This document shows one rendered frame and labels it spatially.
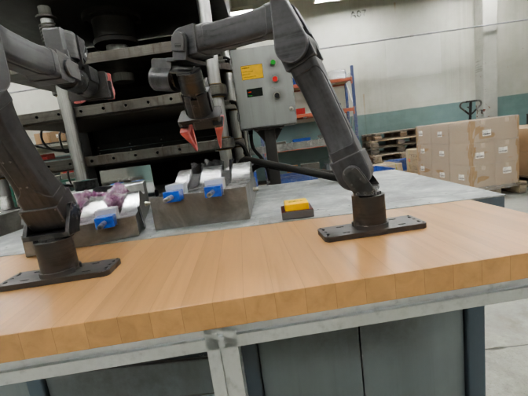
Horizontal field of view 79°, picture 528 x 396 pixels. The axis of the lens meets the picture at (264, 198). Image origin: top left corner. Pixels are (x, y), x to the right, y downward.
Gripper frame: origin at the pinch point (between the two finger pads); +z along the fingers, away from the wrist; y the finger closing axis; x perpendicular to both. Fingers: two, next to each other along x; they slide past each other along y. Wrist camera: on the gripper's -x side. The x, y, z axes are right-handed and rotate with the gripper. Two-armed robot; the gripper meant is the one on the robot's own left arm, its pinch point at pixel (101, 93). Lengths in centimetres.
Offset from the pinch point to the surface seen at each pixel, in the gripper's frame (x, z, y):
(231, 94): -18, 128, -36
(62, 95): -17, 69, 44
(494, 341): 119, 28, -137
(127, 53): -34, 73, 11
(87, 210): 32.6, -3.1, 9.3
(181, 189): 29.5, -12.5, -19.9
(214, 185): 29.5, -15.0, -28.8
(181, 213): 35.9, -11.6, -18.8
